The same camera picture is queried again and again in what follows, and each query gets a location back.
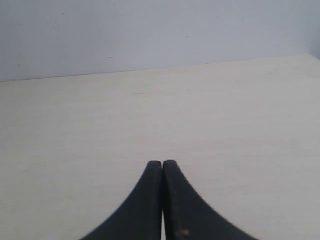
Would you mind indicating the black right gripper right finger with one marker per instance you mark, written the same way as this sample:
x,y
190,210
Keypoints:
x,y
187,216

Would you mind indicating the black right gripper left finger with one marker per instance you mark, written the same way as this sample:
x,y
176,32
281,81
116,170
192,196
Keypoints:
x,y
140,216

